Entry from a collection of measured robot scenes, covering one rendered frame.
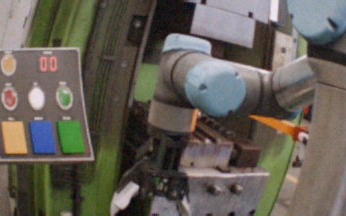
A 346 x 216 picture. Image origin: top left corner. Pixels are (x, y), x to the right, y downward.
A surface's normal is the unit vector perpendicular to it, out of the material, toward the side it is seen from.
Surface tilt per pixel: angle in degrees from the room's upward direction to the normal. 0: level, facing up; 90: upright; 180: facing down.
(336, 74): 132
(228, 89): 90
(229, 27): 90
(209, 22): 90
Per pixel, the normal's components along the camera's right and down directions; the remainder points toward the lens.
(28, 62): 0.73, -0.24
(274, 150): 0.37, 0.26
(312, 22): -0.89, -0.25
